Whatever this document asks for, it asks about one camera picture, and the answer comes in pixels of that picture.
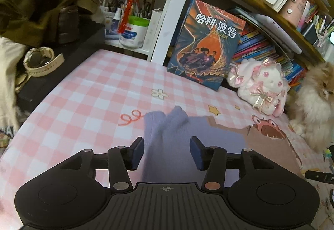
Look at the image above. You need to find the black box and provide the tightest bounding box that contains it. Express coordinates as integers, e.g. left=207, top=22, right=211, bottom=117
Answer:
left=16, top=23, right=105, bottom=114

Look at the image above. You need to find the clear cup with pens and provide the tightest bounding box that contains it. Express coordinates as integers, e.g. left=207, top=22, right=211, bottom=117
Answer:
left=297, top=6, right=334, bottom=57

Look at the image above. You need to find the white pink plush bunny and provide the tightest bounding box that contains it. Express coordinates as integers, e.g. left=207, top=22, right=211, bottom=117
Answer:
left=226, top=58, right=290, bottom=118

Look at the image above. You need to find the white spray bottle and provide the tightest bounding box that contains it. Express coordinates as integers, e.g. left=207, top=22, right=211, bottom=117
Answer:
left=112, top=8, right=123, bottom=35

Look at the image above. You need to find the row of colourful books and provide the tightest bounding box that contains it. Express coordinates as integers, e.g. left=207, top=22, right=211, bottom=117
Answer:
left=230, top=7, right=310, bottom=87

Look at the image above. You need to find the red tassel ornament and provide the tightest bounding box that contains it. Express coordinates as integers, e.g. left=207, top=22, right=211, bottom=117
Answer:
left=117, top=0, right=137, bottom=35

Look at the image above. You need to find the pink checkered tablecloth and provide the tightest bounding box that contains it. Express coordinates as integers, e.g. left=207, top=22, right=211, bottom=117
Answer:
left=0, top=49, right=334, bottom=230

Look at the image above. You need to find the white carton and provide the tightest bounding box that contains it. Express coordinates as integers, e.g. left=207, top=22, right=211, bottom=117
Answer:
left=142, top=8, right=164, bottom=53

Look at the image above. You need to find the white tablet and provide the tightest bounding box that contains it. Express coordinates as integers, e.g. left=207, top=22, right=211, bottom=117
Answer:
left=254, top=13, right=304, bottom=55

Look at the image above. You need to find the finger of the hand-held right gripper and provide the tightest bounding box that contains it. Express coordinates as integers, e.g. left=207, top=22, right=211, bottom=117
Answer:
left=305, top=170, right=334, bottom=185

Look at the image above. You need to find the purple and brown sweater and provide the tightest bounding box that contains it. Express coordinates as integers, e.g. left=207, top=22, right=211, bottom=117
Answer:
left=139, top=105, right=306, bottom=186

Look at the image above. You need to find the cream wrist watch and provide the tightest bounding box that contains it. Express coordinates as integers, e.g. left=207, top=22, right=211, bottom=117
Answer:
left=23, top=47, right=65, bottom=78

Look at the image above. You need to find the pink case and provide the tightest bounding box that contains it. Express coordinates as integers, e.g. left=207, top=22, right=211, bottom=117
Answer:
left=280, top=0, right=310, bottom=27

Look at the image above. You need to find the white jar with green lid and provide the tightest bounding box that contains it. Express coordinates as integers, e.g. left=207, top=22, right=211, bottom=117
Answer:
left=120, top=16, right=151, bottom=49

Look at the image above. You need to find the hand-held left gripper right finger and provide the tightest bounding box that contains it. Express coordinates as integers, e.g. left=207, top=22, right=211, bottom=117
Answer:
left=190, top=136, right=275, bottom=192

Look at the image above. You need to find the illustrated fantasy book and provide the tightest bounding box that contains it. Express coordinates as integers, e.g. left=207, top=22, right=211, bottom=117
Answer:
left=167, top=0, right=247, bottom=91

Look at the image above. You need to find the white pen holder with pens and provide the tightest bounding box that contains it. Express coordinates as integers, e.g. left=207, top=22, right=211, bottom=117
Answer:
left=97, top=0, right=157, bottom=20

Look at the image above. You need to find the fluffy cream cat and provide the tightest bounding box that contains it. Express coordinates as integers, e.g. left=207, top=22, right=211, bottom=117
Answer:
left=288, top=62, right=334, bottom=153

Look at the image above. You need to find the white shelf post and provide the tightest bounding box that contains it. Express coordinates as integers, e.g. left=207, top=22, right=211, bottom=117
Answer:
left=151, top=0, right=203, bottom=66

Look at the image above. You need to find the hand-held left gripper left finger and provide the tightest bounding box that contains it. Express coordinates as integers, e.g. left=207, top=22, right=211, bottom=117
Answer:
left=60, top=137, right=145, bottom=192

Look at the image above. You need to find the white cloth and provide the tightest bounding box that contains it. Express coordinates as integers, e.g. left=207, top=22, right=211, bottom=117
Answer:
left=0, top=37, right=30, bottom=139

